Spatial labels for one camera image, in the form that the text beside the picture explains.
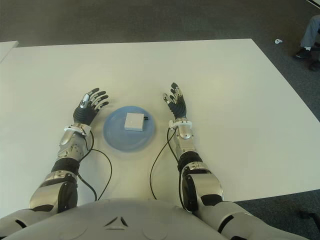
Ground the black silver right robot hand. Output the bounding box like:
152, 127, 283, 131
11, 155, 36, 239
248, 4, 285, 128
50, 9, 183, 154
162, 82, 189, 120

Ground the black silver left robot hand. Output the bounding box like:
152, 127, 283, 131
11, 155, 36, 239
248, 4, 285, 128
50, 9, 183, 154
72, 87, 110, 126

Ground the white charger with prongs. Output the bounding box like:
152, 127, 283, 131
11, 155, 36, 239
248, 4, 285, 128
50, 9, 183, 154
123, 112, 149, 133

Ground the blue round plate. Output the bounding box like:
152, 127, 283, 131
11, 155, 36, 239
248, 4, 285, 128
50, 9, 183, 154
102, 105, 158, 152

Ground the white side table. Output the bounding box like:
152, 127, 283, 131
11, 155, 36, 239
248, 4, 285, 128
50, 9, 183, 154
0, 40, 20, 63

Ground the grey robot torso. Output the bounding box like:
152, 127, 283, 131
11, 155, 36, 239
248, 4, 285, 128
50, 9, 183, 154
9, 197, 226, 240

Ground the dark shoe with white sock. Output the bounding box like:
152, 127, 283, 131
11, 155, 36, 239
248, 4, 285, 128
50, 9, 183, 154
295, 46, 313, 60

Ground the person leg in jeans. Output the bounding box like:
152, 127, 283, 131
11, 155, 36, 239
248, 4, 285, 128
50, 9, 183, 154
299, 14, 320, 48

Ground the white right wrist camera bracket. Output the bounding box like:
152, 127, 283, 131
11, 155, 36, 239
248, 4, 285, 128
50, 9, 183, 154
167, 118, 193, 131

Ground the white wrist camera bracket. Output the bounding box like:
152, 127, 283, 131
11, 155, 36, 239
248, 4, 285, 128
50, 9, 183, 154
63, 124, 93, 137
167, 118, 193, 131

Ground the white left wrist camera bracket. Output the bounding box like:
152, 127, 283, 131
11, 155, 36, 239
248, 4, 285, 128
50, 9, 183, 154
63, 124, 93, 137

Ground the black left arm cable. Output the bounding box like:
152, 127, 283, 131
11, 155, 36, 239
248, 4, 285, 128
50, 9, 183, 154
77, 132, 113, 202

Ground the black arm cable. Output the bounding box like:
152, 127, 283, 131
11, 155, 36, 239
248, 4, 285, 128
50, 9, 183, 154
149, 128, 180, 201
77, 132, 113, 202

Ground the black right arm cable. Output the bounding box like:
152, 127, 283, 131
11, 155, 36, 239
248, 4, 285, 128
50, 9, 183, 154
149, 128, 180, 201

